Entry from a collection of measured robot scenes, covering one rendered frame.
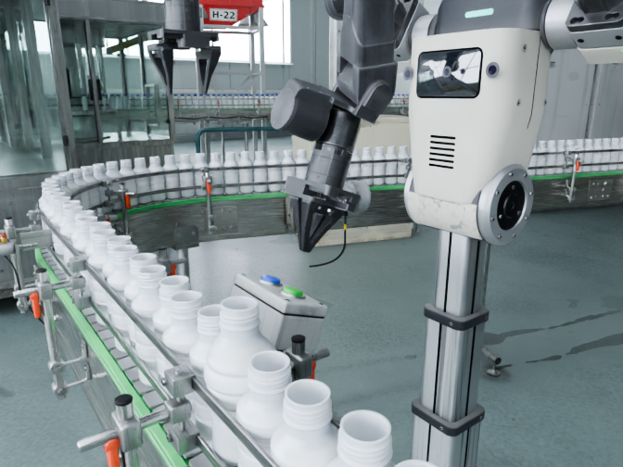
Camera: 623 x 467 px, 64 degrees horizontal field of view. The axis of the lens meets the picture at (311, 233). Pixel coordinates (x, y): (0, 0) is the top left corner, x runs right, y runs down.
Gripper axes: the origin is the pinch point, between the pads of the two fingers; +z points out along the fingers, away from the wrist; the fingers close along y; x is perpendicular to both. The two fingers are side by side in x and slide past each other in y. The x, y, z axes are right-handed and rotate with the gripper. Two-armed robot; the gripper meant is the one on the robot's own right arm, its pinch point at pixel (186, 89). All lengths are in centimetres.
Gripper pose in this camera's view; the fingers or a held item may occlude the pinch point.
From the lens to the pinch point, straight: 90.8
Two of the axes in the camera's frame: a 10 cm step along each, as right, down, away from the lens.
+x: 6.0, 2.2, -7.7
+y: -8.0, 1.6, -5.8
